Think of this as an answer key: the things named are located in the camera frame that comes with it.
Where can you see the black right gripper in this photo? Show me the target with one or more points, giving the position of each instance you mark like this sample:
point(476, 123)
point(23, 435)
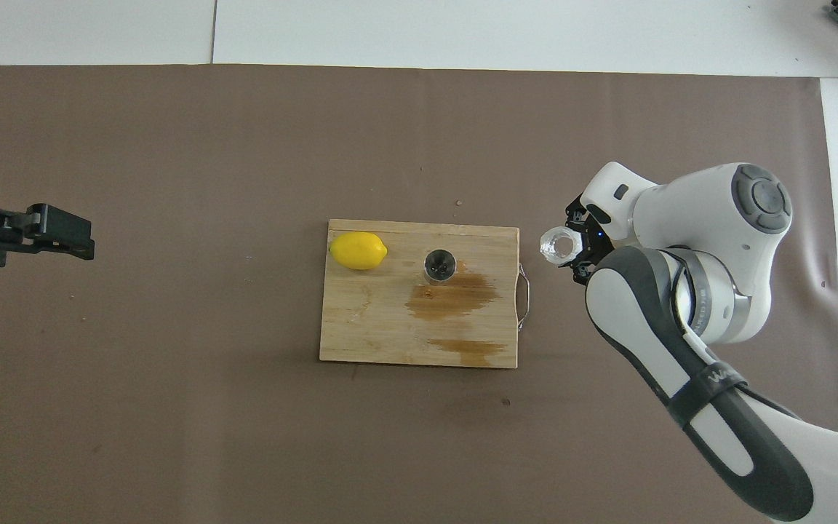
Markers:
point(597, 244)

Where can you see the small clear glass cup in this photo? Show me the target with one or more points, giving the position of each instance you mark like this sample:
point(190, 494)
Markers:
point(550, 247)

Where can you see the steel double jigger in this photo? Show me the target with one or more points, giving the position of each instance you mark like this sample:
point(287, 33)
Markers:
point(439, 266)

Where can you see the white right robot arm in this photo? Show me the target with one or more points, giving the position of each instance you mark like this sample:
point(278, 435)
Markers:
point(703, 218)

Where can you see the wooden cutting board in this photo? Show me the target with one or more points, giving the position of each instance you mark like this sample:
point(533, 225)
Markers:
point(390, 320)

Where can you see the yellow lemon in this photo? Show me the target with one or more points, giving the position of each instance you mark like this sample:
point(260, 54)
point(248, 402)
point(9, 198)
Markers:
point(357, 251)

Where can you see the brown paper table mat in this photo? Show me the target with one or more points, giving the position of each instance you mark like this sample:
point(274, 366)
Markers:
point(244, 437)

